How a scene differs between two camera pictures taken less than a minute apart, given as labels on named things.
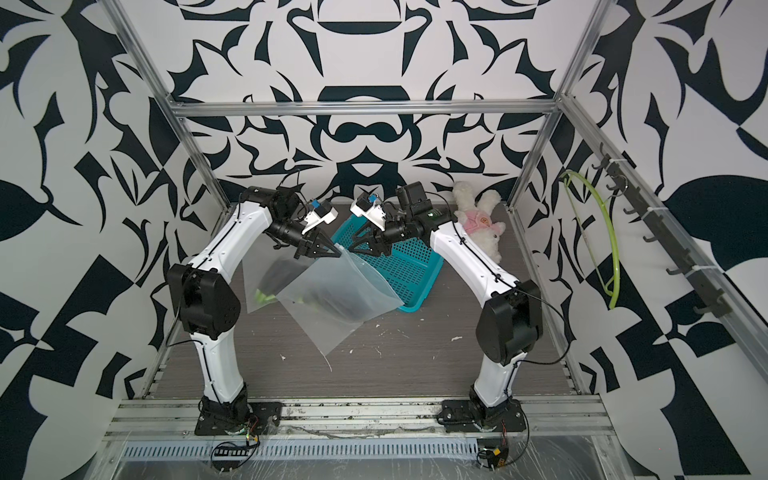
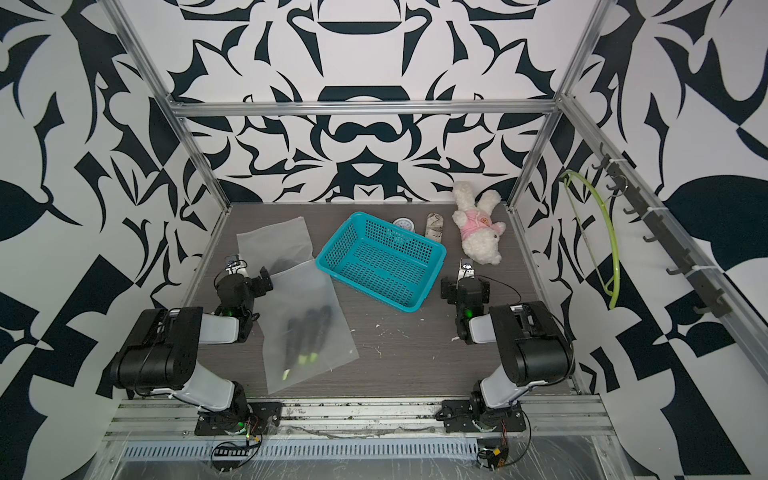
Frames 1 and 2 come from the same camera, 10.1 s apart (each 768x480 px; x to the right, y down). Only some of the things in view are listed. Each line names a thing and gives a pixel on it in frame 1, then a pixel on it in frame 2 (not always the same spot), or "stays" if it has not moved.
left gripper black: [323, 248] to [257, 285]
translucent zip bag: [269, 270] stays
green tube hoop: [592, 193] stays
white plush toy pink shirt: [477, 217] stays
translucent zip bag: [331, 297] to [303, 332]
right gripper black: [377, 241] to [450, 290]
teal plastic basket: [409, 268] stays
